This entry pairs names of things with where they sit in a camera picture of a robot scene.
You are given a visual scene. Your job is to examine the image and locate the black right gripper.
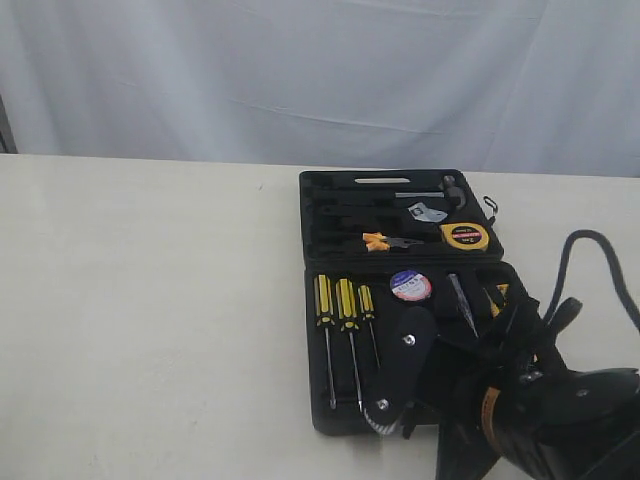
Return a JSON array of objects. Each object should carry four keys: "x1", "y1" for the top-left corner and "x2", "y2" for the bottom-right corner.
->
[{"x1": 404, "y1": 296, "x2": 560, "y2": 435}]

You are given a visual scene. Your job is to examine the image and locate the yellow utility knife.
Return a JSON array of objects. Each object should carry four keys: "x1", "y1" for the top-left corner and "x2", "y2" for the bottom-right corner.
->
[{"x1": 484, "y1": 283, "x2": 509, "y2": 318}]

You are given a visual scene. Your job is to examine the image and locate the yellow tape measure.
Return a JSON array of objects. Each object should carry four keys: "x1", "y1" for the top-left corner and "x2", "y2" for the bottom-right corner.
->
[{"x1": 439, "y1": 195, "x2": 499, "y2": 252}]

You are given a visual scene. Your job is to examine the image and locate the black PVC insulating tape roll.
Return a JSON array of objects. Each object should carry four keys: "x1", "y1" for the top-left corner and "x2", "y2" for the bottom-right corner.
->
[{"x1": 389, "y1": 270, "x2": 433, "y2": 302}]

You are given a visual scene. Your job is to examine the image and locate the black plastic tool case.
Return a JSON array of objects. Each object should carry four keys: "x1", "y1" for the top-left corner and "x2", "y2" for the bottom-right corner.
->
[{"x1": 297, "y1": 168, "x2": 587, "y2": 435}]

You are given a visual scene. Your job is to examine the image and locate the black orange combination pliers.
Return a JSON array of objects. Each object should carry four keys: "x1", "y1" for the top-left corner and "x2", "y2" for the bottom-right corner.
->
[{"x1": 319, "y1": 230, "x2": 426, "y2": 254}]

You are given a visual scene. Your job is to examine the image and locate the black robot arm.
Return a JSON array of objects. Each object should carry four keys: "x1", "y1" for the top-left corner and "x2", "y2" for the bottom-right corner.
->
[{"x1": 415, "y1": 298, "x2": 639, "y2": 479}]

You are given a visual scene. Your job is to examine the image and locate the clear voltage tester pen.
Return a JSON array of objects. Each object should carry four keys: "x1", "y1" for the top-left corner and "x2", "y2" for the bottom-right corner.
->
[{"x1": 447, "y1": 273, "x2": 479, "y2": 338}]

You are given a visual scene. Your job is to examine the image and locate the small yellow black screwdriver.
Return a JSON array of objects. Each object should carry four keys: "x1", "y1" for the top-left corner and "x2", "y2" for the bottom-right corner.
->
[{"x1": 357, "y1": 284, "x2": 381, "y2": 368}]

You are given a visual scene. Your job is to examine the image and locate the middle yellow black screwdriver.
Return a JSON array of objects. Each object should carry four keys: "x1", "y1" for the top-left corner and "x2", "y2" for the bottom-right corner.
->
[{"x1": 336, "y1": 278, "x2": 364, "y2": 412}]

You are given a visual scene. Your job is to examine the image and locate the large yellow black screwdriver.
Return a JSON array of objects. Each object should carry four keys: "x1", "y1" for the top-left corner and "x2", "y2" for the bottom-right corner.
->
[{"x1": 314, "y1": 274, "x2": 337, "y2": 410}]

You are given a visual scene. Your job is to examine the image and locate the white fabric backdrop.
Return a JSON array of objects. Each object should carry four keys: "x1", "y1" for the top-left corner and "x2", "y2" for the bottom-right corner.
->
[{"x1": 1, "y1": 1, "x2": 639, "y2": 177}]

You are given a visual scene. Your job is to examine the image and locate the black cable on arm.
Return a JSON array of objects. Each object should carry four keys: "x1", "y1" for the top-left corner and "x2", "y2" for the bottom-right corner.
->
[{"x1": 542, "y1": 228, "x2": 640, "y2": 334}]

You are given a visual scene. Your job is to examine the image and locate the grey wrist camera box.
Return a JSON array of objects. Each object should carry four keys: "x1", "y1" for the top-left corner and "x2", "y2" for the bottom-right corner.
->
[{"x1": 363, "y1": 306, "x2": 438, "y2": 436}]

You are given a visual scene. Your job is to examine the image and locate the adjustable wrench black handle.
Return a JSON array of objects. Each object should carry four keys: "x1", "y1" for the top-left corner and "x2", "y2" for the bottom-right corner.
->
[{"x1": 319, "y1": 201, "x2": 450, "y2": 225}]

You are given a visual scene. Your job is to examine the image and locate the claw hammer black handle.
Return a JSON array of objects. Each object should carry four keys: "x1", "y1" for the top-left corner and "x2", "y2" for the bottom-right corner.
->
[{"x1": 314, "y1": 174, "x2": 470, "y2": 212}]

